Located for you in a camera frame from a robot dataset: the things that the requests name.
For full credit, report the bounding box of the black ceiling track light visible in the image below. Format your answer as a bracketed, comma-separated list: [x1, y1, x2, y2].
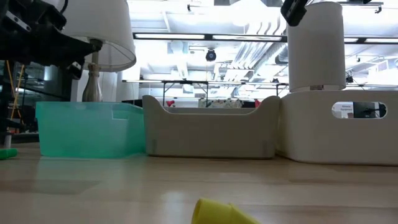
[337, 1, 384, 15]

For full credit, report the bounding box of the green translucent plastic bin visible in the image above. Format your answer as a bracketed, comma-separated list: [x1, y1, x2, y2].
[35, 101, 146, 159]

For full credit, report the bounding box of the yellow cable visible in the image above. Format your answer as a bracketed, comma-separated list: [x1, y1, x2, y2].
[5, 60, 25, 121]

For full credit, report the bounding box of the black linear ceiling light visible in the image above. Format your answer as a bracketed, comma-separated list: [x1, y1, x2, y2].
[132, 32, 398, 44]

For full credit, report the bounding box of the white-shade lamp, silver base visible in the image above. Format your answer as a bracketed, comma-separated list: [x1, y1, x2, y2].
[46, 0, 137, 103]

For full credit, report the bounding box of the white paper towel roll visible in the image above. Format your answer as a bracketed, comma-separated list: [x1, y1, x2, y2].
[287, 1, 347, 93]

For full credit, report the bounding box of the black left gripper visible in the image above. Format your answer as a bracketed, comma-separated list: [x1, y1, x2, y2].
[0, 18, 103, 80]

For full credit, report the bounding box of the black folding table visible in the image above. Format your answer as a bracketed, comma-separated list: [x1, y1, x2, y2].
[122, 79, 282, 108]

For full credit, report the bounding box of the green crayon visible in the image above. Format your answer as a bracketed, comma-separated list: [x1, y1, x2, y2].
[0, 148, 19, 161]

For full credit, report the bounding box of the yellow crayon piece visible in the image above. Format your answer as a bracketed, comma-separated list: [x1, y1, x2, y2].
[192, 198, 264, 224]

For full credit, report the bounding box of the grey plastic bin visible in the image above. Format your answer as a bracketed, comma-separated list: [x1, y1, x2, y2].
[142, 95, 281, 160]

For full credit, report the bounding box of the white plastic bin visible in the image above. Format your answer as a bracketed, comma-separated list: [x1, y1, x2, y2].
[276, 90, 398, 166]

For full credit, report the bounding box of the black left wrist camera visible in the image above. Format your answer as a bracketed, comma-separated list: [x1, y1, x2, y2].
[0, 0, 68, 32]

